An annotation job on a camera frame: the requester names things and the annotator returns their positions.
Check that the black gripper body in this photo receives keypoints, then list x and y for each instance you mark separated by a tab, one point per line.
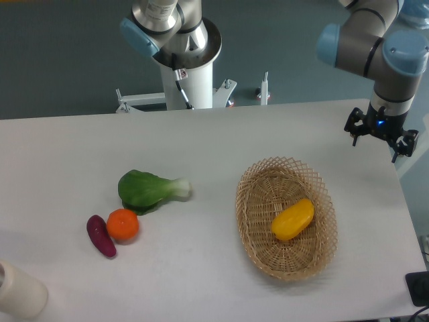
385	127

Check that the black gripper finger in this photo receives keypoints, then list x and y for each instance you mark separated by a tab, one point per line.
405	144
355	125

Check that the yellow mango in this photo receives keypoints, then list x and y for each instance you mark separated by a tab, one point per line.
293	220

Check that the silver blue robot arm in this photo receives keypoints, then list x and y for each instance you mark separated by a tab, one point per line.
395	62

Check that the woven wicker basket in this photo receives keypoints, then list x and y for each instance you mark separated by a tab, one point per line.
267	188

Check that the blue plastic bag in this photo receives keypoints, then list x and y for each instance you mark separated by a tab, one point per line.
415	12

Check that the black device at edge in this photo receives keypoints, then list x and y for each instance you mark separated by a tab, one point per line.
417	283

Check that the green bok choy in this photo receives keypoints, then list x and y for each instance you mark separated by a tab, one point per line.
143	191

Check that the orange tangerine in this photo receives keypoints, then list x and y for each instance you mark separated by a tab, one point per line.
122	225

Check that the purple sweet potato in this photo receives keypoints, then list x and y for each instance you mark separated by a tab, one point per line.
98	234

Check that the white metal base frame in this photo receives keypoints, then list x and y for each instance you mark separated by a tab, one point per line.
221	97

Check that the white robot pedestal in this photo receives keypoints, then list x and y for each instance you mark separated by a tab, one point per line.
188	57

